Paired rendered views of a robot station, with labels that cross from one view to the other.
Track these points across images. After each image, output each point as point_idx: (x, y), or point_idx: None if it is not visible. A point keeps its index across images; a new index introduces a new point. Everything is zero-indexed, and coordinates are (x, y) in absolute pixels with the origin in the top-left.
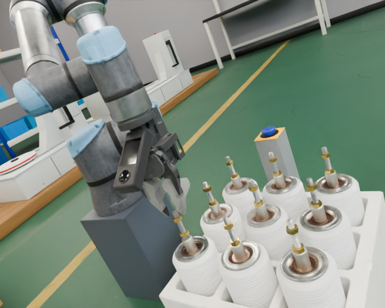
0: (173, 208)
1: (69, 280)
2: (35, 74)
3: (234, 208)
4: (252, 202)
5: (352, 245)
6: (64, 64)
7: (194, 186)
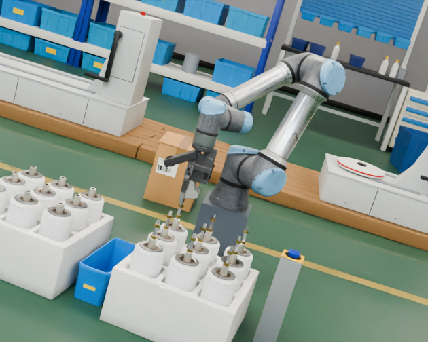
0: (299, 286)
1: None
2: (213, 98)
3: (210, 244)
4: None
5: (174, 281)
6: None
7: (339, 302)
